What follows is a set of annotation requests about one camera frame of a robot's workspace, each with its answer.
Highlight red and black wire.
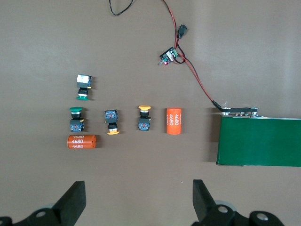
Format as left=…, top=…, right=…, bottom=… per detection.
left=161, top=0, right=223, bottom=109

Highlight yellow mushroom push button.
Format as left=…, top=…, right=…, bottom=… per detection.
left=137, top=105, right=152, bottom=131
left=104, top=109, right=120, bottom=136

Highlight black looped power cable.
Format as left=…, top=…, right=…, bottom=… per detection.
left=109, top=0, right=135, bottom=16

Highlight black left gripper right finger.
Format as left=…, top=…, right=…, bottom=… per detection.
left=191, top=179, right=286, bottom=226

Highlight black inline switch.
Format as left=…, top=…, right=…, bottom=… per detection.
left=176, top=24, right=188, bottom=39

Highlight green conveyor belt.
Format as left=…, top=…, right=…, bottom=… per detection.
left=213, top=106, right=301, bottom=168

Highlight orange 4680 cylinder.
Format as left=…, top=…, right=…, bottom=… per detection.
left=66, top=134, right=97, bottom=150
left=166, top=107, right=183, bottom=135

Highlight small controller circuit board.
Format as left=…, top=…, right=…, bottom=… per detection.
left=158, top=47, right=180, bottom=66

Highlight green mushroom push button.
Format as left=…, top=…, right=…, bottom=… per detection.
left=69, top=106, right=85, bottom=132
left=75, top=74, right=93, bottom=101

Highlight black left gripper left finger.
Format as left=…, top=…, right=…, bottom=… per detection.
left=0, top=180, right=87, bottom=226

